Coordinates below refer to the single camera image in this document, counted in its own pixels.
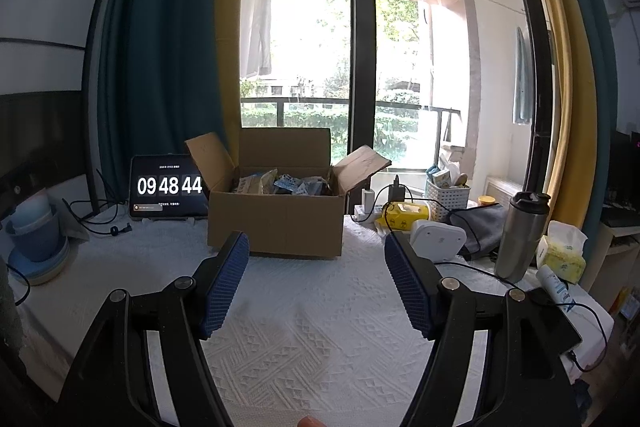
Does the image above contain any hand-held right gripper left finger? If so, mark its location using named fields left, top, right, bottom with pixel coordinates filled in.
left=60, top=231, right=251, bottom=427

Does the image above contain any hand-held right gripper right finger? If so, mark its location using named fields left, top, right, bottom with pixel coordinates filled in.
left=384, top=231, right=586, bottom=427

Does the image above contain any cardboard box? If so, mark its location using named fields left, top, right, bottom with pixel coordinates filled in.
left=185, top=127, right=393, bottom=259

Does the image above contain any blue white snack packet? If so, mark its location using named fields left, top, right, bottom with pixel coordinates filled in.
left=295, top=176, right=326, bottom=196
left=274, top=174, right=301, bottom=195

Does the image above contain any white rounded device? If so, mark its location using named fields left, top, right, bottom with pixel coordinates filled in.
left=410, top=219, right=466, bottom=264

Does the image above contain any yellow wet wipes pack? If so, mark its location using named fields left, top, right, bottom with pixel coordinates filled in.
left=375, top=201, right=432, bottom=232

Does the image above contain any white power strip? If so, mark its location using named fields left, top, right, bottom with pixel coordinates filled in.
left=352, top=204, right=386, bottom=224

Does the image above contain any white quilted bedspread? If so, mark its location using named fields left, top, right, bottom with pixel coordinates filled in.
left=0, top=172, right=616, bottom=427

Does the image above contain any white plastic basket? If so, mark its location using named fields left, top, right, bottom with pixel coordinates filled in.
left=425, top=179, right=472, bottom=224

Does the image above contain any grey fabric pouch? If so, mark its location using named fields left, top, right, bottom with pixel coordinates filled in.
left=447, top=202, right=511, bottom=258

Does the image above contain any black charger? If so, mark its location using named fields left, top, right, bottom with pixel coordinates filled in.
left=387, top=174, right=408, bottom=202

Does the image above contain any black tablet showing clock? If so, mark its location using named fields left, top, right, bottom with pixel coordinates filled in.
left=129, top=153, right=208, bottom=220

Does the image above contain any stainless steel tumbler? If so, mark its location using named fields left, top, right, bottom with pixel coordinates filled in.
left=494, top=191, right=552, bottom=284

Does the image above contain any white tube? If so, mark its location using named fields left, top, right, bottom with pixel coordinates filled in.
left=535, top=266, right=576, bottom=313

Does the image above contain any black flat device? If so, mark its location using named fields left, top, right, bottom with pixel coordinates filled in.
left=525, top=287, right=583, bottom=358

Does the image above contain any yellow facial tissue pack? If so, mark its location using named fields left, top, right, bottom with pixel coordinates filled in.
left=536, top=221, right=588, bottom=284

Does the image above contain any grey cloth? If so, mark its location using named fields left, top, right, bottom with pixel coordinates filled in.
left=62, top=214, right=92, bottom=243

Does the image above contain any black balcony railing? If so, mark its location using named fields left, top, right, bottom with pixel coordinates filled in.
left=241, top=96, right=463, bottom=158

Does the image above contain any blue plastic basin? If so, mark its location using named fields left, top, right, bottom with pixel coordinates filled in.
left=6, top=234, right=71, bottom=285

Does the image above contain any light blue plastic bucket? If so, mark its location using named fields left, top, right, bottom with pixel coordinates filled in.
left=10, top=189, right=66, bottom=248

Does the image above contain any wooden side shelf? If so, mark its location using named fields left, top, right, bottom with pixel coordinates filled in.
left=597, top=202, right=640, bottom=323

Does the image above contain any yellow curtain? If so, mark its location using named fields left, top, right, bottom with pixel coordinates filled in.
left=212, top=0, right=253, bottom=158
left=507, top=0, right=573, bottom=228

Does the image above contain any pale blue hanging garment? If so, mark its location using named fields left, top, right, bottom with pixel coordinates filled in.
left=512, top=26, right=533, bottom=125

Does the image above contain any dark headboard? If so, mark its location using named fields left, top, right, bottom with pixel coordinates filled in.
left=0, top=89, right=101, bottom=218

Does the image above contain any dark monitor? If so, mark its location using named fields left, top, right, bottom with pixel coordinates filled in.
left=615, top=132, right=640, bottom=208

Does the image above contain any white hanging shirt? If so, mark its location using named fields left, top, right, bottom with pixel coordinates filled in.
left=241, top=0, right=273, bottom=80

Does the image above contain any black charging cable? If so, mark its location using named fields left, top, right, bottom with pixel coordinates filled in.
left=435, top=257, right=608, bottom=373

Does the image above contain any dark sliding door frame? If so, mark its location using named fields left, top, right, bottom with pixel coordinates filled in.
left=240, top=0, right=553, bottom=180

